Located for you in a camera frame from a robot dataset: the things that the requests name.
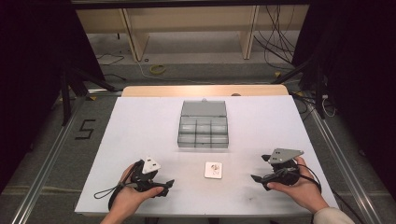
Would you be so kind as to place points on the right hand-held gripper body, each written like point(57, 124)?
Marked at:
point(284, 166)

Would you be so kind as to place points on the black overhead frame beam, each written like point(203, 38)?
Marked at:
point(186, 3)

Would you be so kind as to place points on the black curtain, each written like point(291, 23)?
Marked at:
point(31, 77)
point(361, 77)

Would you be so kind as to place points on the small white square tray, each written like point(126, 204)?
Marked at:
point(209, 174)

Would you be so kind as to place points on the light wooden shelf unit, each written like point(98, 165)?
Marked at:
point(186, 15)

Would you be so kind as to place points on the aluminium floor rail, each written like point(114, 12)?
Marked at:
point(345, 168)
point(43, 168)

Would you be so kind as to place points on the person's right hand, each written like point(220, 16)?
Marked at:
point(300, 188)

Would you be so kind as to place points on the wooden table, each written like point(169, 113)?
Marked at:
point(186, 90)

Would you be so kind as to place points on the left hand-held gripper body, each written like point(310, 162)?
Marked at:
point(146, 177)

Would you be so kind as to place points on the clear plastic compartment box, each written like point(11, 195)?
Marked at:
point(203, 127)

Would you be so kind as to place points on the black tripod stand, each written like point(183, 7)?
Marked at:
point(65, 99)
point(319, 93)

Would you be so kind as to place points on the person's left hand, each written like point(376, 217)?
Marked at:
point(129, 196)

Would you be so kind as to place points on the yellow tape roll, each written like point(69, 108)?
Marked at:
point(152, 69)

